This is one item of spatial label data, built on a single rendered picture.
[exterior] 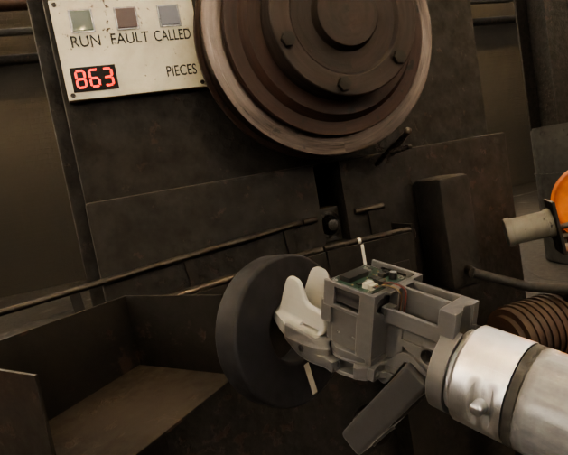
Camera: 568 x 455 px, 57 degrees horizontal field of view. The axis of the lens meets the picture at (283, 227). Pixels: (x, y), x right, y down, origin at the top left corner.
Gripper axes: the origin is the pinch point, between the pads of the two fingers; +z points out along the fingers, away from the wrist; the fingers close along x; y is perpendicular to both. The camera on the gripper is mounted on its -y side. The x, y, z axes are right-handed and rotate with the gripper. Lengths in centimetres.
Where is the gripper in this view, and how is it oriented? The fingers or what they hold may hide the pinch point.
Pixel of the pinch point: (281, 311)
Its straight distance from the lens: 54.5
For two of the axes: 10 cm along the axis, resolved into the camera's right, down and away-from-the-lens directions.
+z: -7.0, -2.1, 6.8
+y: 0.1, -9.6, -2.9
